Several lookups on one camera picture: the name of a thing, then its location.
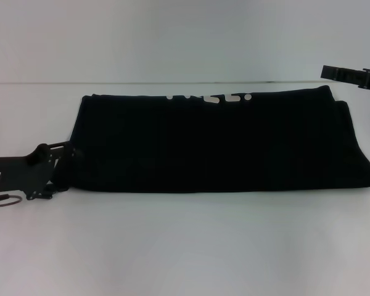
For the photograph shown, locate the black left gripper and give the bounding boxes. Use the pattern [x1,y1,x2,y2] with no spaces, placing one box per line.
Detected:
[0,140,84,200]

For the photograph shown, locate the black t-shirt white print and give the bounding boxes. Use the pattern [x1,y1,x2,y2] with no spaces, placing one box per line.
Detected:
[52,84,370,194]

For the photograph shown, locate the left arm gripper cable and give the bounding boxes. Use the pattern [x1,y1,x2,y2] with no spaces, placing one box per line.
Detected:
[0,193,21,208]

